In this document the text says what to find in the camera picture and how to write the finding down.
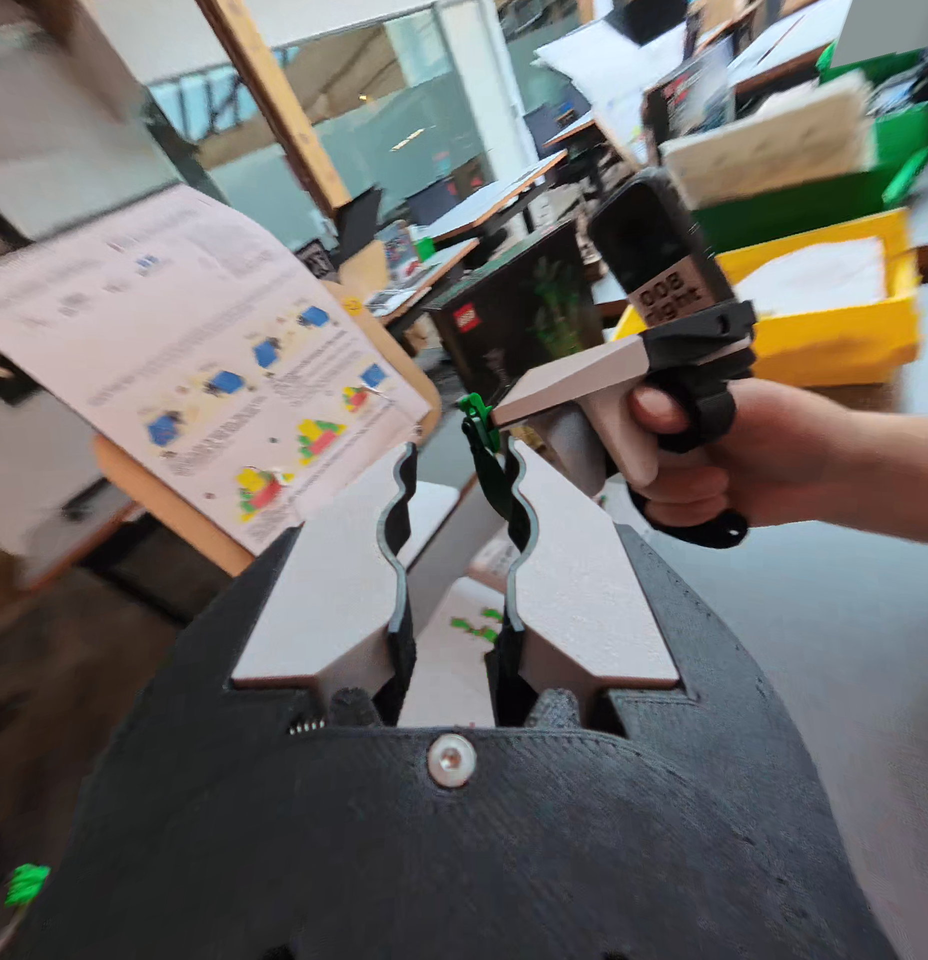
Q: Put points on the beige paper stack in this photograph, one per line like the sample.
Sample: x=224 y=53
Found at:
x=763 y=146

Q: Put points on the black and white marker tag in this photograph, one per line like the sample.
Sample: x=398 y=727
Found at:
x=317 y=259

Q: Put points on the person's right hand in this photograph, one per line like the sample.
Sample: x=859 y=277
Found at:
x=778 y=450

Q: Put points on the dark green lego leaf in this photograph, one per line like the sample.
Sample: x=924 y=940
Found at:
x=490 y=472

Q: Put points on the clear plastic bags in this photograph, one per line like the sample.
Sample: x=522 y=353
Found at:
x=808 y=274

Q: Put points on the white top office desk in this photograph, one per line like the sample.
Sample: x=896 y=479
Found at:
x=501 y=191
x=426 y=277

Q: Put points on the yellow plastic bin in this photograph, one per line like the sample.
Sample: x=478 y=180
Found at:
x=831 y=337

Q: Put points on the black bamboo lego set box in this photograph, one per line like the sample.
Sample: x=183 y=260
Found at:
x=509 y=315

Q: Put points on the lego instruction booklet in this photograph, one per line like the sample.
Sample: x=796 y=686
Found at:
x=449 y=675

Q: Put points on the green plastic bin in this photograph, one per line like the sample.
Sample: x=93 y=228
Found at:
x=793 y=202

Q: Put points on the small black lego box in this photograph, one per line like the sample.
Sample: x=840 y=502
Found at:
x=685 y=97

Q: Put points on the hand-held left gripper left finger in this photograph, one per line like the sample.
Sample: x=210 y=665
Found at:
x=321 y=607

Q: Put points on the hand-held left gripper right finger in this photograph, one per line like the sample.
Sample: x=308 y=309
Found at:
x=591 y=600

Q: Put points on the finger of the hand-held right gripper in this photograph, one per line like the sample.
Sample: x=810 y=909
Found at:
x=576 y=369
x=576 y=397

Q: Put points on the white rounded board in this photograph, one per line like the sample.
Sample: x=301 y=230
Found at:
x=430 y=517

